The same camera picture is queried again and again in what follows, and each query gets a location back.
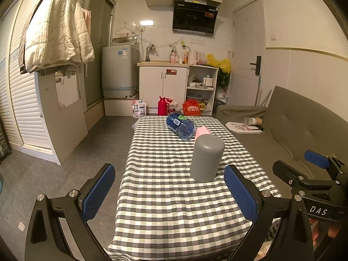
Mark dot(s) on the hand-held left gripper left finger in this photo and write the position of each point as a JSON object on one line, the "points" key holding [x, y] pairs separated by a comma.
{"points": [[99, 193]]}

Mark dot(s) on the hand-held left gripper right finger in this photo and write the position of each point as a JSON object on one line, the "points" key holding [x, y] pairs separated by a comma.
{"points": [[242, 193]]}

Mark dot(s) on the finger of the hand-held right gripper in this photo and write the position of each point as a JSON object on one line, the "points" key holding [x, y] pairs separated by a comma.
{"points": [[315, 159], [291, 174]]}

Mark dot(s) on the grey cup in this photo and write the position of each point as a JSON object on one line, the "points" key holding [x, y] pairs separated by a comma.
{"points": [[206, 157]]}

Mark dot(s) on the pink cup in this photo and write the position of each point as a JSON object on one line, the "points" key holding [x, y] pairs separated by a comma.
{"points": [[202, 133]]}

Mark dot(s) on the person's right hand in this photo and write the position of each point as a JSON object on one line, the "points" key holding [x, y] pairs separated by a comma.
{"points": [[333, 228]]}

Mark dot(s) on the grey-green sofa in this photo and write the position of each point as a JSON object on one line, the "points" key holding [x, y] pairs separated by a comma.
{"points": [[285, 130]]}

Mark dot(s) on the grey white checkered tablecloth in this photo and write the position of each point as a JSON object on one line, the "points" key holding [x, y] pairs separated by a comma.
{"points": [[163, 195]]}

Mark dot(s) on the printed paper sheet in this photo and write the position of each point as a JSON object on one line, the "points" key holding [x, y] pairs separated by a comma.
{"points": [[239, 128]]}

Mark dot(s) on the white leaning board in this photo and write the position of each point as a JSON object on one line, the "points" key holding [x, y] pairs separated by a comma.
{"points": [[65, 125]]}

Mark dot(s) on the white washing machine platform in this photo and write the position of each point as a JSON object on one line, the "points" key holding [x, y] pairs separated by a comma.
{"points": [[119, 106]]}

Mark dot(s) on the blue water bottle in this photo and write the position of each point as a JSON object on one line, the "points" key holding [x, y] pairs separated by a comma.
{"points": [[181, 126]]}

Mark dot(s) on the white blue detergent bag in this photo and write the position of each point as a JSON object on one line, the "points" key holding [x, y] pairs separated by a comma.
{"points": [[139, 109]]}

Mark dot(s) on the red patterned bag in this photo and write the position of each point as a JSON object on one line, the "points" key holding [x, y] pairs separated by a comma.
{"points": [[191, 108]]}

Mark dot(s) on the red thermos jug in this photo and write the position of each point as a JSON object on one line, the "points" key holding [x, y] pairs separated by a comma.
{"points": [[162, 107]]}

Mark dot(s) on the grey plastic basin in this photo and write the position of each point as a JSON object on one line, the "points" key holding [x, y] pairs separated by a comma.
{"points": [[194, 97]]}

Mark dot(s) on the white open shelf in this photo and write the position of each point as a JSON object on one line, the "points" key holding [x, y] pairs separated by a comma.
{"points": [[214, 87]]}

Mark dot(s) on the white louvred wardrobe door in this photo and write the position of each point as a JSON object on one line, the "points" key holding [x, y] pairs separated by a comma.
{"points": [[24, 100]]}

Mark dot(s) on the white sink cabinet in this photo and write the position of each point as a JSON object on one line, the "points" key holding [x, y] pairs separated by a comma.
{"points": [[163, 87]]}

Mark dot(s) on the white washing machine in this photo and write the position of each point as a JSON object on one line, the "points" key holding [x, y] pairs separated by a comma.
{"points": [[119, 70]]}

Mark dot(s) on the yellow plastic bag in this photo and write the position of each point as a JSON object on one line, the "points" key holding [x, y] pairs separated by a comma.
{"points": [[224, 64]]}

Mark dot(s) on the white electric kettle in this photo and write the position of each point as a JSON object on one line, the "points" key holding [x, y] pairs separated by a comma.
{"points": [[193, 57]]}

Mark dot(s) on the orange bottle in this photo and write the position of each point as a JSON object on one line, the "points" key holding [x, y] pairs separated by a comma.
{"points": [[186, 57]]}

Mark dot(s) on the metal faucet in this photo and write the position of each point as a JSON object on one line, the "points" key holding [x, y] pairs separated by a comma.
{"points": [[148, 53]]}

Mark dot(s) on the pink bottle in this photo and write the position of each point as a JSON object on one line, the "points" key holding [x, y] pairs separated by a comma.
{"points": [[173, 58]]}

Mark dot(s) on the white quilted jacket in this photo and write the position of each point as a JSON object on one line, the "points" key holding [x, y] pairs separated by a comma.
{"points": [[57, 27]]}

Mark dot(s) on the pink garment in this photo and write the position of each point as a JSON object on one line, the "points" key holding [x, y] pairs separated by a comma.
{"points": [[87, 19]]}

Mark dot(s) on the black range hood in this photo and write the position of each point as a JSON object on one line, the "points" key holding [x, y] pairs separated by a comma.
{"points": [[194, 16]]}

